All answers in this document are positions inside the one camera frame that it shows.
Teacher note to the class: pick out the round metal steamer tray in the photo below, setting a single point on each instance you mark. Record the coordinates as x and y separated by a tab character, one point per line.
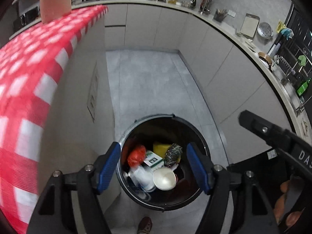
265	30

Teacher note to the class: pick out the red checkered tablecloth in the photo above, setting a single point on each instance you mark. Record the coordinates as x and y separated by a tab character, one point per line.
31	67

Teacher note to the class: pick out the blue white paper cup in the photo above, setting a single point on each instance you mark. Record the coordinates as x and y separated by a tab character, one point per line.
164	179

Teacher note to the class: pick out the utensil holder cup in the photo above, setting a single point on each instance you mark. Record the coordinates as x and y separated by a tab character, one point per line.
220	15

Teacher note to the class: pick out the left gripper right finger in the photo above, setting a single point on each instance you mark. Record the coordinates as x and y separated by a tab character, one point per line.
252	212

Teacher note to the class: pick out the brown shoe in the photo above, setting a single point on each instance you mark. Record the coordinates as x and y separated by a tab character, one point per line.
145	226

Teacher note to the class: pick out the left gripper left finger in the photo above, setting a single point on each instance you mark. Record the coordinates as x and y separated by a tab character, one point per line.
54	212

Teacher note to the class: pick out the metal scouring pad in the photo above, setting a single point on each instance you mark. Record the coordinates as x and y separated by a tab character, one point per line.
173	155

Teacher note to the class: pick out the green white milk carton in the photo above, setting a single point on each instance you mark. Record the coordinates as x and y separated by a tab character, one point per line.
153	161

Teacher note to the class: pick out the black microwave oven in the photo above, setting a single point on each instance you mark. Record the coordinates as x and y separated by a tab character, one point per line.
26	18

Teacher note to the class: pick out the black trash bin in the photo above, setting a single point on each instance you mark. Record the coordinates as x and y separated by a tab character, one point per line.
154	142

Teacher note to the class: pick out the yellow green sponge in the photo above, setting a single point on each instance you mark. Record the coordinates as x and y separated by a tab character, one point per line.
161	149

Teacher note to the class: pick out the white cutting board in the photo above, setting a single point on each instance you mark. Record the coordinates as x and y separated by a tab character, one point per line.
249	26

